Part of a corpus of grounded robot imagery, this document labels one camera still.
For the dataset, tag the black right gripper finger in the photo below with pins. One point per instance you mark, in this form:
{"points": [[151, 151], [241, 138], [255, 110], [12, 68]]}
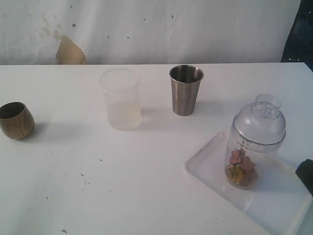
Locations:
{"points": [[305, 173]]}

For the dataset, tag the clear measuring shaker cup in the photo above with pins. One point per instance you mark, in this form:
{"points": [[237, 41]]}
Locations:
{"points": [[260, 154]]}

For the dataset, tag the brown wooden pieces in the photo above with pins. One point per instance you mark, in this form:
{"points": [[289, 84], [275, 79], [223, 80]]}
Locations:
{"points": [[241, 171]]}

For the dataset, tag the clear plastic dome lid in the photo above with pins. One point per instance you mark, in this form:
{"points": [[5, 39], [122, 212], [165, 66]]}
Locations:
{"points": [[261, 124]]}

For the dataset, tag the stainless steel cup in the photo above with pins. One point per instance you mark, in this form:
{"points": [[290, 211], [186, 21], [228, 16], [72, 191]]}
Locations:
{"points": [[185, 83]]}

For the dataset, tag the brown wooden cup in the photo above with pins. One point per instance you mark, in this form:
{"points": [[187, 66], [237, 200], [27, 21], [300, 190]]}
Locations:
{"points": [[16, 121]]}

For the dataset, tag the white plastic tray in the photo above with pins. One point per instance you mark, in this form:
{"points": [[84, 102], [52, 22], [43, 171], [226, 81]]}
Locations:
{"points": [[277, 205]]}

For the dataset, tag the frosted plastic tall container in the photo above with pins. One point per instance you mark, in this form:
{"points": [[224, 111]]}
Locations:
{"points": [[120, 90]]}

